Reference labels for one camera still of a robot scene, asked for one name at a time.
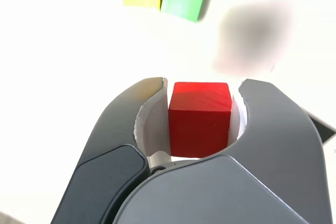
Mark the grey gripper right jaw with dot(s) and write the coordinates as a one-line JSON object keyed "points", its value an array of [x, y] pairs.
{"points": [[275, 142]]}

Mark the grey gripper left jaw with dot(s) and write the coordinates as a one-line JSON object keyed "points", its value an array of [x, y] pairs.
{"points": [[110, 134]]}

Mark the red cube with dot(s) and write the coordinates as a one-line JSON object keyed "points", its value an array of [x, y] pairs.
{"points": [[199, 119]]}

